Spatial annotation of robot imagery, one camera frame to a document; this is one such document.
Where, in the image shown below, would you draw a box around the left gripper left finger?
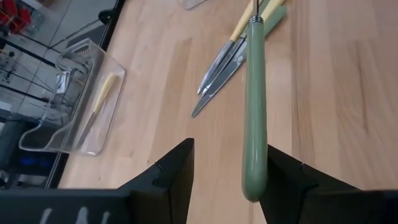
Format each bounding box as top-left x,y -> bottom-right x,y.
0,138 -> 195,224

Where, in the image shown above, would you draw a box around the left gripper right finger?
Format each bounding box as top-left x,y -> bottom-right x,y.
259,144 -> 398,224

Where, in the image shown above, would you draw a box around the red storage bins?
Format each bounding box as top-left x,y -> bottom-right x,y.
0,0 -> 32,35

